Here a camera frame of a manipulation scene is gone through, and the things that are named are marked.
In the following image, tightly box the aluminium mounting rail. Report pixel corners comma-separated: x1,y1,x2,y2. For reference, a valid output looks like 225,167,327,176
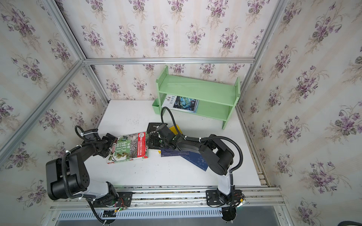
49,185,285,211

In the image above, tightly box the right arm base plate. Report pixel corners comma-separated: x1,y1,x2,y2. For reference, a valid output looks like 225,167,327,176
206,189,226,206

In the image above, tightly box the yellow cartoon book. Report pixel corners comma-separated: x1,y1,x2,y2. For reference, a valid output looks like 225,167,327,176
169,125,182,135

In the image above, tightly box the white slotted cable duct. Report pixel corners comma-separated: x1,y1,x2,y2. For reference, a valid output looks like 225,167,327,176
58,207,222,221

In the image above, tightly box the dark blue hardcover book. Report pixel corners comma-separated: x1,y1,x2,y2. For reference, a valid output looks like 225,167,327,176
161,149,189,157

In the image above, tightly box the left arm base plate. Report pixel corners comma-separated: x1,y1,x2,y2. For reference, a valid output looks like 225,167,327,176
92,192,133,208

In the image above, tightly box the blue thin booklet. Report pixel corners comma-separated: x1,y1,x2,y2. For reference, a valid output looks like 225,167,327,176
182,152,208,171

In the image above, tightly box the white blue swirl magazine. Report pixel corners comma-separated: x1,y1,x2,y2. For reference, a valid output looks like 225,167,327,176
162,94,199,113

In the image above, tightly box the aluminium frame horizontal bar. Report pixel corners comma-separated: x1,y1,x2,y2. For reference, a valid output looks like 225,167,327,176
83,57,255,65

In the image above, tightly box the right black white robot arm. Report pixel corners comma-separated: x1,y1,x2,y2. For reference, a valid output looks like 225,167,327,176
146,107,244,207

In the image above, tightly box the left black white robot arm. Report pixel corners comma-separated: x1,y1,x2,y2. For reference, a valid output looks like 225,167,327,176
46,125,119,205

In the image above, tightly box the green wooden bookshelf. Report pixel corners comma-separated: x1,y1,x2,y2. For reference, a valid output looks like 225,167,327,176
152,66,241,130

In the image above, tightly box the green red plant book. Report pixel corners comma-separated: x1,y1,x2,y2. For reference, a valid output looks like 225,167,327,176
107,132,149,164

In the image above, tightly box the black book gold title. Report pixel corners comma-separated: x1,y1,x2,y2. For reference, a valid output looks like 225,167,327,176
147,122,161,134

